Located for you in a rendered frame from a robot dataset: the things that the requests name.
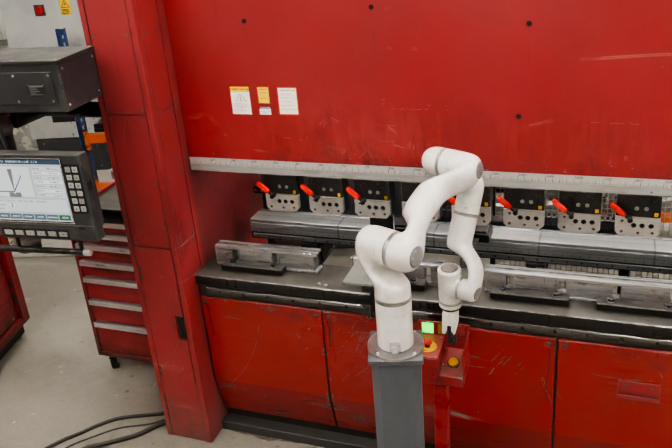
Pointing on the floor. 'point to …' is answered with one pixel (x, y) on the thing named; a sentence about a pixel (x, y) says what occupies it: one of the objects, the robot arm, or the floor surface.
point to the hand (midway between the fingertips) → (452, 338)
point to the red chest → (113, 293)
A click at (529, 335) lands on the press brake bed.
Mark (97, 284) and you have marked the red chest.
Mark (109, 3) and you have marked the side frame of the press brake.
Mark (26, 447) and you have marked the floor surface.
